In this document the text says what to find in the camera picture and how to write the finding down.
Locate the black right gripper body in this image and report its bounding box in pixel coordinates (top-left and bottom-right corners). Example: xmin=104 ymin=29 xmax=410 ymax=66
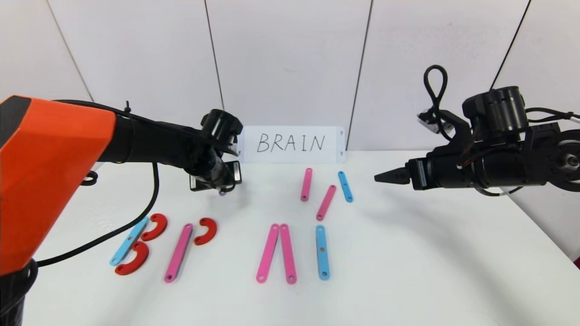
xmin=405 ymin=153 xmax=475 ymax=191

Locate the blue bar with holes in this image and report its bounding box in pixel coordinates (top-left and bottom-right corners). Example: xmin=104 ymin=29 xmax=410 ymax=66
xmin=109 ymin=216 xmax=150 ymax=266
xmin=315 ymin=225 xmax=330 ymax=280
xmin=337 ymin=171 xmax=354 ymax=203

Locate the pink bar with holes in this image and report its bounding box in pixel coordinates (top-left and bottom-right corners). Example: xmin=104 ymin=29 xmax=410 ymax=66
xmin=256 ymin=223 xmax=280 ymax=284
xmin=164 ymin=223 xmax=194 ymax=283
xmin=300 ymin=168 xmax=313 ymax=201
xmin=280 ymin=224 xmax=298 ymax=284
xmin=316 ymin=185 xmax=337 ymax=221

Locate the small red curved piece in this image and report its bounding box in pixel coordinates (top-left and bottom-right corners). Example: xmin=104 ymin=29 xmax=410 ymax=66
xmin=194 ymin=218 xmax=218 ymax=246

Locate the white BRAIN sign card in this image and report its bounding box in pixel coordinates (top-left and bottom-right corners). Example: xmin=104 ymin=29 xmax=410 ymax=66
xmin=239 ymin=126 xmax=346 ymax=164

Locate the large red curved piece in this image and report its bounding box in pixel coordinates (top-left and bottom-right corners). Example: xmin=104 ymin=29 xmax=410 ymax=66
xmin=140 ymin=213 xmax=168 ymax=241
xmin=114 ymin=241 xmax=150 ymax=276

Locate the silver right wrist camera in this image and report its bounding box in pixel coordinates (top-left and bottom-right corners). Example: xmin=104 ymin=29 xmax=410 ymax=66
xmin=417 ymin=110 xmax=451 ymax=133

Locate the black right camera mount bracket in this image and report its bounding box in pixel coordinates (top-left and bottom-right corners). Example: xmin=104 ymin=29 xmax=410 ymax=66
xmin=436 ymin=110 xmax=473 ymax=153

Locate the looped black right camera cable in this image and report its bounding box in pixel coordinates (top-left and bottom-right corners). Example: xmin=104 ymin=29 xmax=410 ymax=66
xmin=424 ymin=65 xmax=454 ymax=140

